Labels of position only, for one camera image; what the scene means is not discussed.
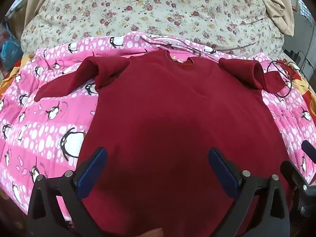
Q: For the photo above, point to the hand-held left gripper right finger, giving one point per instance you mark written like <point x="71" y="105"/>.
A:
<point x="223" y="172"/>

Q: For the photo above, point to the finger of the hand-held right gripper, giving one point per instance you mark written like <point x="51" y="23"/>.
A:
<point x="309" y="150"/>
<point x="293" y="174"/>

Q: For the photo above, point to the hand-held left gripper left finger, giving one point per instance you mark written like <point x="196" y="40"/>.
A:
<point x="91" y="172"/>

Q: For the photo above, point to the dark red sweater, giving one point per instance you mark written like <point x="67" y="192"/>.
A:
<point x="177" y="118"/>

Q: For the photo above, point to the person's left hand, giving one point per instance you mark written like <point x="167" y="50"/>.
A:
<point x="153" y="233"/>

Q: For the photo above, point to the red yellow printed sheet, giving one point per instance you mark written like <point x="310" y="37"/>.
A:
<point x="304" y="88"/>

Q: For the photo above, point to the pink penguin print blanket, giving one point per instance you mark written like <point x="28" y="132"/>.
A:
<point x="37" y="128"/>

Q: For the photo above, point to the glass block window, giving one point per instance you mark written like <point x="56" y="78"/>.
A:
<point x="303" y="7"/>

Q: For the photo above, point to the blue plastic bag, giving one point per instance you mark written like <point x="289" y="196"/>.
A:
<point x="9" y="47"/>

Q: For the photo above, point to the beige cloth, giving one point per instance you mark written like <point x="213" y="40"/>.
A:
<point x="276" y="2"/>

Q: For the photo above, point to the floral print quilt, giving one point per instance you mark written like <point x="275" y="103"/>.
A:
<point x="153" y="12"/>

